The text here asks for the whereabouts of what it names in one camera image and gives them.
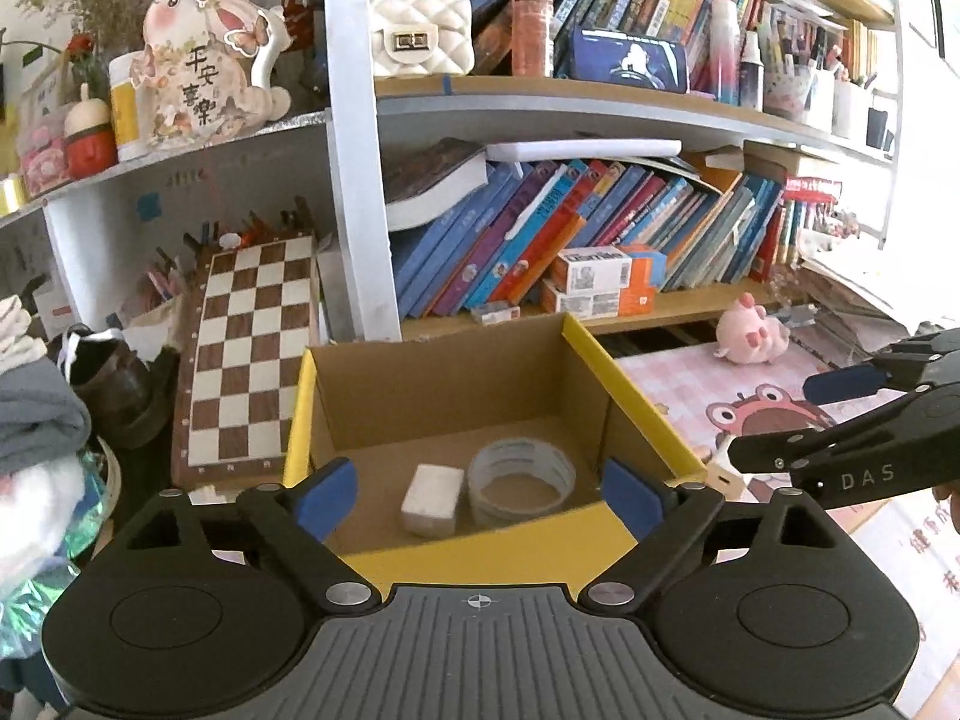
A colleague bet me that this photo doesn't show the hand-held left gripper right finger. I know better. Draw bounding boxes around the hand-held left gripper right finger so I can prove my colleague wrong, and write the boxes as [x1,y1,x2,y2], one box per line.
[577,457,848,612]

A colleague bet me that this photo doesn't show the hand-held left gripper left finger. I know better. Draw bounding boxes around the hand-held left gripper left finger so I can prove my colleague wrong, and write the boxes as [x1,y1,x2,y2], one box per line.
[112,457,383,612]

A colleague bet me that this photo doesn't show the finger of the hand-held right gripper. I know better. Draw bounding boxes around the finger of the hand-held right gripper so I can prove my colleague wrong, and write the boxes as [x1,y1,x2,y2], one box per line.
[727,384,960,473]
[802,326,960,406]

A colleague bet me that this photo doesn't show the pink pig plush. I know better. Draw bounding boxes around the pink pig plush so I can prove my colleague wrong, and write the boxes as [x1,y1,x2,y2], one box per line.
[712,294,790,366]

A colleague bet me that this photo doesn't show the yellow cardboard box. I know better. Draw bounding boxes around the yellow cardboard box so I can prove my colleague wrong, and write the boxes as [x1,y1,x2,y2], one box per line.
[283,313,710,595]

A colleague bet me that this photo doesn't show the stack of papers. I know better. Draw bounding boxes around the stack of papers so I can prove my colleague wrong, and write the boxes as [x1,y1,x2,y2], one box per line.
[799,240,960,361]

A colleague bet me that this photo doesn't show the white eraser block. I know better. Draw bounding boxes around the white eraser block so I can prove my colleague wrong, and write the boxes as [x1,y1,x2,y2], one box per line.
[400,463,466,539]

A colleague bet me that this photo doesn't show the clear tape roll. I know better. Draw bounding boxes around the clear tape roll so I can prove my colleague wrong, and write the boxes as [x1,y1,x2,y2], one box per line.
[467,440,577,531]

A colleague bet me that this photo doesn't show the pink printed desk mat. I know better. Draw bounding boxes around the pink printed desk mat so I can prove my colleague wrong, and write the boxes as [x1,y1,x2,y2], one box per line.
[615,330,960,720]

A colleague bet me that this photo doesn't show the wooden chessboard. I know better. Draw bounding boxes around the wooden chessboard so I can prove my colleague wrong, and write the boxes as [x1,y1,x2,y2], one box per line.
[171,235,322,488]

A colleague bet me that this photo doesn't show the row of red books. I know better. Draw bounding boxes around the row of red books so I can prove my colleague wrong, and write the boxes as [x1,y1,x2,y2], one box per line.
[757,176,837,271]

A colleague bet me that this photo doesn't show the orange white carton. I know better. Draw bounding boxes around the orange white carton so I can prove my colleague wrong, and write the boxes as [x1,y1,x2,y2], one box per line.
[541,279,657,318]
[551,245,667,295]

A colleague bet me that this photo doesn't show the brown leather bag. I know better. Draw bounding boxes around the brown leather bag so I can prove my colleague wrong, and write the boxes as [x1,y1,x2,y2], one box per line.
[49,324,177,451]

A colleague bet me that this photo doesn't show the small black device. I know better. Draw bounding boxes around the small black device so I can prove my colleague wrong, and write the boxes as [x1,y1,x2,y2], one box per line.
[866,106,897,155]

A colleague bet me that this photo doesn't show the row of leaning books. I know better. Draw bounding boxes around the row of leaning books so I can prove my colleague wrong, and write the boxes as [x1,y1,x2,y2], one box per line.
[390,157,788,320]

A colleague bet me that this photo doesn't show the white storage holder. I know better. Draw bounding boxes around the white storage holder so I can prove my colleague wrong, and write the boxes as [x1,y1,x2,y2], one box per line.
[832,79,871,137]

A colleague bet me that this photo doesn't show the bundle of coloured pencils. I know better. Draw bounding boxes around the bundle of coloured pencils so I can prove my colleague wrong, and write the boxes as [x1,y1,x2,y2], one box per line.
[150,199,320,293]

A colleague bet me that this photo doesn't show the dotted pen cup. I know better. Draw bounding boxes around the dotted pen cup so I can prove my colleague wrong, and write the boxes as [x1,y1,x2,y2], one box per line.
[765,64,815,125]

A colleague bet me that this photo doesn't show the iridescent plastic bag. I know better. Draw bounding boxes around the iridescent plastic bag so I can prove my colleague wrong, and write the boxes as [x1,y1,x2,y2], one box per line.
[0,450,113,661]

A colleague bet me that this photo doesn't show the grey folded clothes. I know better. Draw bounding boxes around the grey folded clothes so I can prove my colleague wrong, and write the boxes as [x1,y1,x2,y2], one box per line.
[0,360,95,477]

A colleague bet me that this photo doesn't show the dark spray bottle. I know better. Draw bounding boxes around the dark spray bottle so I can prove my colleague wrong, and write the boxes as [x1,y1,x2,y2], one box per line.
[739,30,764,110]

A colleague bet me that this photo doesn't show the thick dark-cover book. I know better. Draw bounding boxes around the thick dark-cover book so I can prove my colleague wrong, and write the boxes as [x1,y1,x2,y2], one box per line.
[384,139,490,232]

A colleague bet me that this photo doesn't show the white bookshelf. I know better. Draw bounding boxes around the white bookshelf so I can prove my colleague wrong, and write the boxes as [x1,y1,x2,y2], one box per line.
[0,0,912,346]

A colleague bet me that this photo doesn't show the row of yellow books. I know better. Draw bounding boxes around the row of yellow books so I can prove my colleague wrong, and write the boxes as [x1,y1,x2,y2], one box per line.
[847,15,882,83]

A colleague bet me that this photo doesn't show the white flat panel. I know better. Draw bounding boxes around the white flat panel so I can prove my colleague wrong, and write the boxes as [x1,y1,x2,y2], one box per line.
[486,139,682,164]

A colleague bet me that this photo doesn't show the white gloves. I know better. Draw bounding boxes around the white gloves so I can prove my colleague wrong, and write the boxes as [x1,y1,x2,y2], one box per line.
[0,296,50,376]

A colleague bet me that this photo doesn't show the pink blue gradient bottle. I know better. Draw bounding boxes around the pink blue gradient bottle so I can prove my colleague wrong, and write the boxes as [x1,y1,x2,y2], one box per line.
[709,0,743,104]

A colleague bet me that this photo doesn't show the blue printed case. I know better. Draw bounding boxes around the blue printed case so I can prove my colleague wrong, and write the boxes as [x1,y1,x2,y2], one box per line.
[570,28,689,93]

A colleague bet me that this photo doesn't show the red white doll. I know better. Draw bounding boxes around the red white doll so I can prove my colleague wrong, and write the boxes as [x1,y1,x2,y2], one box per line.
[64,82,119,179]

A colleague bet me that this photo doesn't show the white yellow canister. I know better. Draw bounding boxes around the white yellow canister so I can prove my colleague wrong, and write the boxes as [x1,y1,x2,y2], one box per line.
[109,52,155,162]

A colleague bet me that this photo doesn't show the pink gift box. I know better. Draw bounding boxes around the pink gift box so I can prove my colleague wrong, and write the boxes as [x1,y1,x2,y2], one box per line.
[19,109,76,200]

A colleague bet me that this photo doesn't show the rabbit ornament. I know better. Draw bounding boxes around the rabbit ornament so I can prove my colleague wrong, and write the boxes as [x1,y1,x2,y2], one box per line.
[131,0,292,149]

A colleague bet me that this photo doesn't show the white quilted handbag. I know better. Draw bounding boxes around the white quilted handbag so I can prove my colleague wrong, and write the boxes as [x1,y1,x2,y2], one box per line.
[370,0,475,78]

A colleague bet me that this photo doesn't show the pink pump bottle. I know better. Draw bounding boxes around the pink pump bottle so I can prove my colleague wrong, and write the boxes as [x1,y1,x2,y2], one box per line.
[511,0,554,78]

